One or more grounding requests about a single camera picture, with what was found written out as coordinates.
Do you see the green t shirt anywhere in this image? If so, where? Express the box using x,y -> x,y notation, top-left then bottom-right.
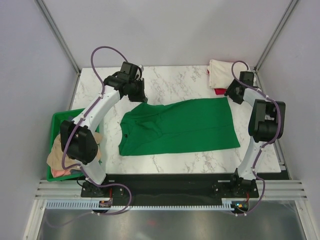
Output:
118,97 -> 241,156

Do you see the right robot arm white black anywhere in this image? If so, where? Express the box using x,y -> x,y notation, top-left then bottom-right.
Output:
224,71 -> 286,181

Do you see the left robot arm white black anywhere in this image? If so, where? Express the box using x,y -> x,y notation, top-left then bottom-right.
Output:
60,61 -> 148,197

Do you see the folded red t shirt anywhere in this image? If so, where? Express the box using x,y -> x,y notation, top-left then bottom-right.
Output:
207,69 -> 226,96

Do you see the folded cream t shirt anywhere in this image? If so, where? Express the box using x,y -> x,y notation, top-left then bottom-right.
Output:
207,59 -> 234,89

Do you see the green plastic bin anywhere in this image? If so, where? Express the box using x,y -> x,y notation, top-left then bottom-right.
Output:
47,109 -> 102,182

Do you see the beige crumpled t shirt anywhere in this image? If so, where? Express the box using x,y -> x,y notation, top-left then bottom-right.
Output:
46,132 -> 103,171

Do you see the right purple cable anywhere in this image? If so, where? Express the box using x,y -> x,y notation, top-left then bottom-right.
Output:
228,60 -> 285,217

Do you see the purple cable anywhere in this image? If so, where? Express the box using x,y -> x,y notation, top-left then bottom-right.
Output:
228,60 -> 285,217
60,45 -> 133,216

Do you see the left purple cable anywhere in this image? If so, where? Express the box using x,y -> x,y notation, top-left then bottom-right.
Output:
60,45 -> 133,216

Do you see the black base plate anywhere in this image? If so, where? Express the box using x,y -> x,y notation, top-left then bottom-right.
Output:
81,173 -> 259,206

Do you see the right aluminium frame post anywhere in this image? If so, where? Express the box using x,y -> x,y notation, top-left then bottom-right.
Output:
253,0 -> 300,74

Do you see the aluminium frame post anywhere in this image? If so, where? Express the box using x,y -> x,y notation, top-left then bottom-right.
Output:
253,0 -> 300,74
34,0 -> 81,76

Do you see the left aluminium frame post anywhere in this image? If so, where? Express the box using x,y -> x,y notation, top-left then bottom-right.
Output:
34,0 -> 81,76

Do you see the aluminium rail base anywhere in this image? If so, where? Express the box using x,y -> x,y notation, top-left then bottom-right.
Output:
35,180 -> 307,201

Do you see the white slotted cable duct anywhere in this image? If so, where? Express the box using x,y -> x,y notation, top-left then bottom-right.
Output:
46,198 -> 251,211

